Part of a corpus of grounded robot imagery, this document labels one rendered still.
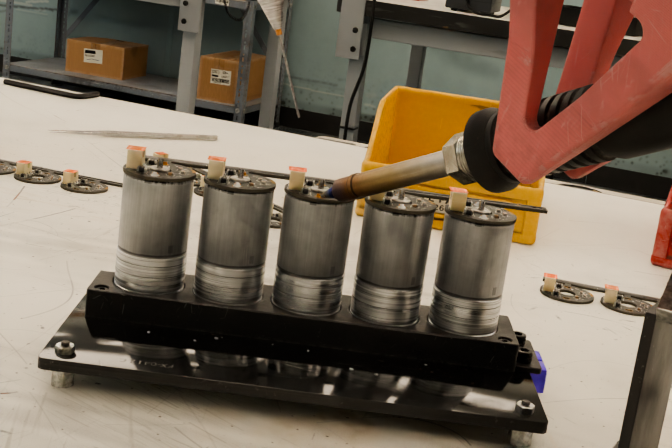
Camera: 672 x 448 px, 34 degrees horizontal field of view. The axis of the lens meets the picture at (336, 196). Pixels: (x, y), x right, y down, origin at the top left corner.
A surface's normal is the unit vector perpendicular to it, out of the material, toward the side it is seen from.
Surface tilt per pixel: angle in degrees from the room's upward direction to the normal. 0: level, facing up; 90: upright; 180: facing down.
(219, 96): 87
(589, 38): 87
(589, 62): 87
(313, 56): 90
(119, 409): 0
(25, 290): 0
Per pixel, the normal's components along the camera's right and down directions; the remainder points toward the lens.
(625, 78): -0.82, 0.33
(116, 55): -0.29, 0.22
